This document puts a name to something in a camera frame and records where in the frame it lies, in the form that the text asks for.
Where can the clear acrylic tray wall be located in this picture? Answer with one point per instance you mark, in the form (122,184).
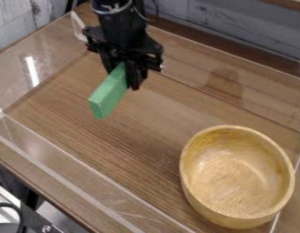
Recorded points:
(102,205)

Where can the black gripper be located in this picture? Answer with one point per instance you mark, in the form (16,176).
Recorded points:
(120,39)

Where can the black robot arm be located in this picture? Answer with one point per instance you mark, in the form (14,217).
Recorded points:
(108,7)

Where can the clear acrylic corner bracket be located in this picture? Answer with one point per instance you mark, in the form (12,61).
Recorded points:
(79,26)

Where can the brown wooden bowl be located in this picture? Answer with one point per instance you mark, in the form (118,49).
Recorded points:
(238,176)

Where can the green rectangular block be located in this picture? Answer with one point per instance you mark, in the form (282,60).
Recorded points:
(110,92)

